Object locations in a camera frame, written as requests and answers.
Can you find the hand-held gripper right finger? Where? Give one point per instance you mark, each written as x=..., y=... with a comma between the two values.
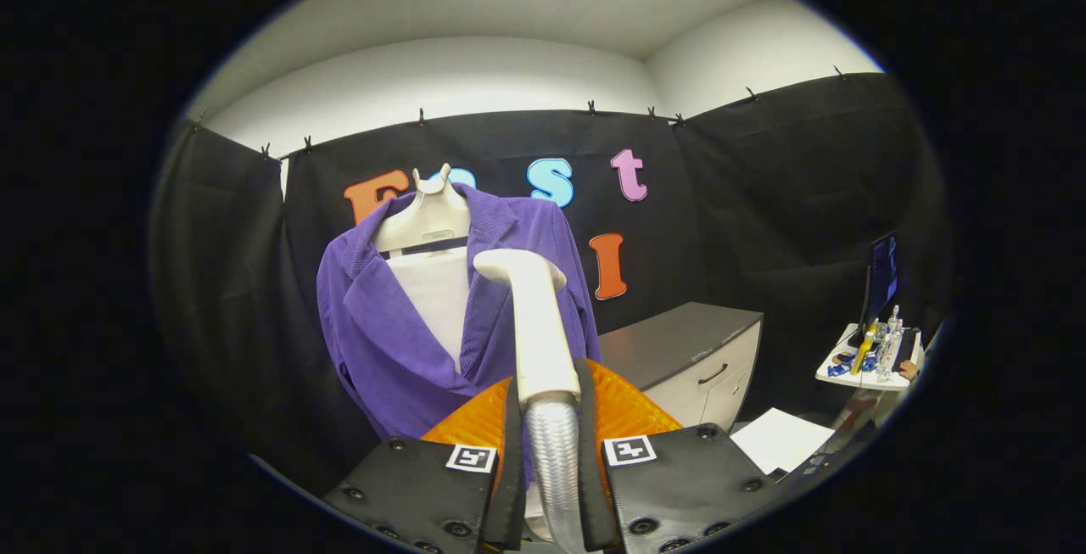
x=679, y=486

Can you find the yellow bottle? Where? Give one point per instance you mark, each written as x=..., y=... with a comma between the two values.
x=863, y=352

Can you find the clear plastic bottle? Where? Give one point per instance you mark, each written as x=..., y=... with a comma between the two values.
x=891, y=342

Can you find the black keyboard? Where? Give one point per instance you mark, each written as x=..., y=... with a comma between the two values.
x=906, y=349

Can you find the cream garment hanger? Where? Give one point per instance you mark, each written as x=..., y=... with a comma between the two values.
x=424, y=219

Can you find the white paper sheet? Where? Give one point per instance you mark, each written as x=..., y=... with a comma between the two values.
x=780, y=439

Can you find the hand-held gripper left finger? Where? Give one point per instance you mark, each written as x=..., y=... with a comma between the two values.
x=424, y=486

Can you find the black computer monitor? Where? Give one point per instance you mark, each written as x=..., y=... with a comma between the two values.
x=882, y=278

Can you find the row of black clips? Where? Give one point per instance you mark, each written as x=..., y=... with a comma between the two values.
x=421, y=119

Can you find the black backdrop cloth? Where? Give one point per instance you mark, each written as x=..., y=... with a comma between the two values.
x=764, y=223

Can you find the white side table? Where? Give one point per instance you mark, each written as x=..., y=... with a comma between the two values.
x=853, y=379

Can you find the beige cabinet with grey top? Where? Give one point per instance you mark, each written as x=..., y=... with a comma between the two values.
x=670, y=338

